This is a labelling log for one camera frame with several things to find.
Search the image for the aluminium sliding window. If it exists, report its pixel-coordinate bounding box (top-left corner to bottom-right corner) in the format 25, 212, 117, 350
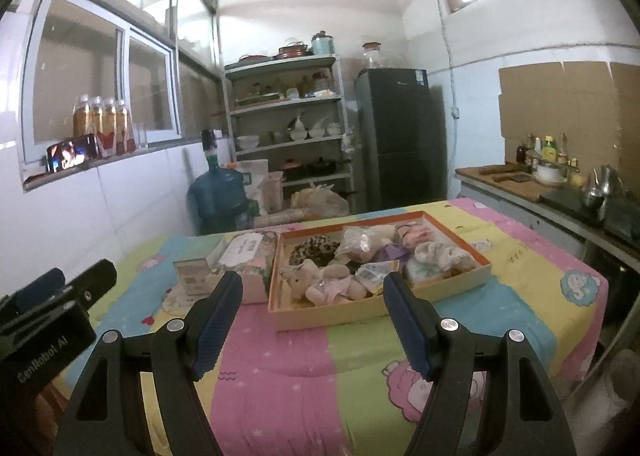
20, 0, 183, 159

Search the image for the kitchen counter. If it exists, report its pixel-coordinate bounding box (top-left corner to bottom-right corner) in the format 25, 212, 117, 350
454, 165, 640, 267

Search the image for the smartphone with lit screen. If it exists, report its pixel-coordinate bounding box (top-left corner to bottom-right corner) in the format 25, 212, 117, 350
46, 133, 99, 174

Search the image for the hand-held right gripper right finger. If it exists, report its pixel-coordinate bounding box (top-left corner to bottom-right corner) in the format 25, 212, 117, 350
382, 271, 571, 456

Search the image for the small pale carton box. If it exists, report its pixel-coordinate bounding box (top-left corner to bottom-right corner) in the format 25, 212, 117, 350
173, 258, 212, 298

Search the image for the wooden cutting board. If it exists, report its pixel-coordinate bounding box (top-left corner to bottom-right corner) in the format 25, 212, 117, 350
457, 165, 561, 202

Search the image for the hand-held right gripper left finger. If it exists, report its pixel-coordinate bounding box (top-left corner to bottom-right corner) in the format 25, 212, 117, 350
52, 270, 244, 456

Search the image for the small pink plush toy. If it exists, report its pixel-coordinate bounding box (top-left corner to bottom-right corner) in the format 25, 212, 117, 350
400, 225, 437, 248

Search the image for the filled plastic bag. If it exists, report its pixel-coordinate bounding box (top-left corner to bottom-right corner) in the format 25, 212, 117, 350
290, 183, 350, 219

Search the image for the metal kettle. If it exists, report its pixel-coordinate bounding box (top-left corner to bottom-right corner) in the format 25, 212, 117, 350
592, 165, 625, 197

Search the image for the white sack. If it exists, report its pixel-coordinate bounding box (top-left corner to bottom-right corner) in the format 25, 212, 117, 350
236, 159, 271, 217

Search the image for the blue water jug with pump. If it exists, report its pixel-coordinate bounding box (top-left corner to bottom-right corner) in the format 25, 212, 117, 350
189, 130, 250, 236

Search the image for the pink dressed plush doll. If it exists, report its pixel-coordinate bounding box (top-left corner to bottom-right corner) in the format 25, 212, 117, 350
279, 259, 369, 306

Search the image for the large glass jar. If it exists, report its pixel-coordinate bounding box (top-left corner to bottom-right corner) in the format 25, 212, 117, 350
362, 42, 385, 71

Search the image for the black cooking pot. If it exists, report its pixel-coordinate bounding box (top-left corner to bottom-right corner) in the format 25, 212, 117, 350
306, 157, 337, 176

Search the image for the clay pot red lid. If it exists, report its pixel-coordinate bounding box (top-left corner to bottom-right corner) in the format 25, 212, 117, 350
278, 158, 304, 182

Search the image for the orange-rimmed cardboard box tray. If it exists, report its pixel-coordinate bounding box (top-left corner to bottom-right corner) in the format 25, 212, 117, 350
267, 210, 493, 333

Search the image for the leopard print plush toy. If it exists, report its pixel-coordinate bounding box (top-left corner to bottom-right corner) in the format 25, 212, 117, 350
289, 235, 345, 268

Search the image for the translucent plastic container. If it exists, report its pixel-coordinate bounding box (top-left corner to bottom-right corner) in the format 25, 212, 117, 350
262, 171, 285, 214

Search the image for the floral tissue box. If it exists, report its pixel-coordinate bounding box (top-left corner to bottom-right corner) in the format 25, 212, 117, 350
212, 230, 280, 306

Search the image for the teal lidded jar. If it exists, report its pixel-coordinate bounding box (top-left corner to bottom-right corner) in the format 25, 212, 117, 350
311, 31, 335, 56

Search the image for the white enamel pot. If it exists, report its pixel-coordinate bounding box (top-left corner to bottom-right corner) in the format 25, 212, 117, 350
532, 161, 568, 185

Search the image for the red cooking pot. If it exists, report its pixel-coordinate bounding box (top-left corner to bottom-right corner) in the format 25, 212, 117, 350
276, 38, 311, 59

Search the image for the black induction cooker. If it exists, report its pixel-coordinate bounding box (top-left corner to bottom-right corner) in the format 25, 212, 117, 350
539, 188, 608, 228

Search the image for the grey metal shelf rack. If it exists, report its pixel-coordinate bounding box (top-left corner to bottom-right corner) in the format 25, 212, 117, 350
223, 55, 357, 217

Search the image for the white fluffy plush toy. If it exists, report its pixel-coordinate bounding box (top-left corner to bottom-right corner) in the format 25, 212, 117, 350
414, 240, 477, 273

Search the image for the cardboard wall sheet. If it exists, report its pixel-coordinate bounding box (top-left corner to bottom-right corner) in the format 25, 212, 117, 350
497, 61, 640, 172

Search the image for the small metal pot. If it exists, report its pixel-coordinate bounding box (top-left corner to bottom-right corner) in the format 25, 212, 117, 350
580, 187, 607, 210

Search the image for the dark refrigerator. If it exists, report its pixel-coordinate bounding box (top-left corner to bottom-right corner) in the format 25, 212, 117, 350
354, 68, 448, 212

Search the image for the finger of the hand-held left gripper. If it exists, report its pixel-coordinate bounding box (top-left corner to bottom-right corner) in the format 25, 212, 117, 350
57, 258, 118, 309
0, 267, 67, 319

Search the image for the beige teddy bear purple dress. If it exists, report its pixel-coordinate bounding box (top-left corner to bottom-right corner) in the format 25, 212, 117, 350
336, 222, 407, 264

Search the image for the colourful printed blanket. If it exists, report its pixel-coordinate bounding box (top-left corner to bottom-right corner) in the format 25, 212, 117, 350
50, 196, 611, 456

